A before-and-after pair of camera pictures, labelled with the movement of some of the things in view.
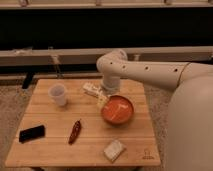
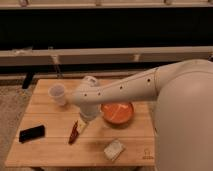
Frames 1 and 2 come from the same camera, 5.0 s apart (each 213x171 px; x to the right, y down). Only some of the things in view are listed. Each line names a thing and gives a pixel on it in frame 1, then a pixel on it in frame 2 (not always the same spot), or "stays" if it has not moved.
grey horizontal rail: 91,56 stays
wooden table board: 77,123 stays
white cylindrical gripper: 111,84 -> 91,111
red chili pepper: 75,132 stays
